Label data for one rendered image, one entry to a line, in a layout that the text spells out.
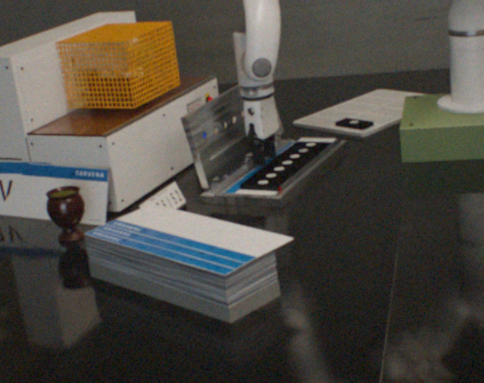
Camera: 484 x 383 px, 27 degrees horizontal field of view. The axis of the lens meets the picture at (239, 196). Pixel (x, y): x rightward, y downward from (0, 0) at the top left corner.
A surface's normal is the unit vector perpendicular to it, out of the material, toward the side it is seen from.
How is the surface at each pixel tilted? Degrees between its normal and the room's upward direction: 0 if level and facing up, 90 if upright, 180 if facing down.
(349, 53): 90
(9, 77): 90
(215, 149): 79
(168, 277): 90
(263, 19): 53
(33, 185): 69
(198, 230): 0
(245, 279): 90
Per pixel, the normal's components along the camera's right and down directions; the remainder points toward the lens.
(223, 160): 0.85, -0.14
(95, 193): -0.50, -0.02
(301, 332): -0.11, -0.94
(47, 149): -0.43, 0.34
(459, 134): -0.19, 0.34
